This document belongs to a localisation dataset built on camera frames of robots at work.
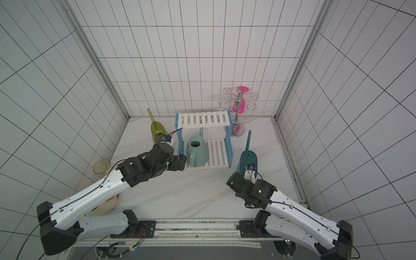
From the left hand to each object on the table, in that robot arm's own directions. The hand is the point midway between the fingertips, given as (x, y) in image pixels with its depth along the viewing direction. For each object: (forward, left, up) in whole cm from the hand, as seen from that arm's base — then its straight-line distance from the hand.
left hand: (174, 161), depth 74 cm
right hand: (-8, -30, -11) cm, 33 cm away
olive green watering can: (+31, +18, -14) cm, 38 cm away
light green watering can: (+8, -10, -3) cm, 14 cm away
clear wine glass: (+35, -23, +7) cm, 42 cm away
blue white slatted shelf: (+15, -24, -18) cm, 34 cm away
